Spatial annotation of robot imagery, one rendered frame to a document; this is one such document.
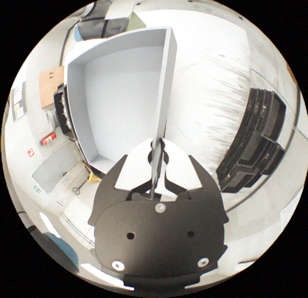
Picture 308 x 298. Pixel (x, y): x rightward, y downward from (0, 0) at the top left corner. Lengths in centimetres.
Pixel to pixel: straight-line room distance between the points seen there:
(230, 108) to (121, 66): 51
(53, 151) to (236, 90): 378
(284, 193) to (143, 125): 288
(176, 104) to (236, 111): 33
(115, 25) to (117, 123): 44
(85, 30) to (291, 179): 319
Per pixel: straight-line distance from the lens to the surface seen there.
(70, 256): 19
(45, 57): 368
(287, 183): 284
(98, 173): 97
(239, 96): 57
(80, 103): 25
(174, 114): 50
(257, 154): 129
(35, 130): 331
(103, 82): 20
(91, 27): 51
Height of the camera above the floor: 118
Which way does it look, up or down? 54 degrees down
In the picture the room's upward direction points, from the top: 151 degrees counter-clockwise
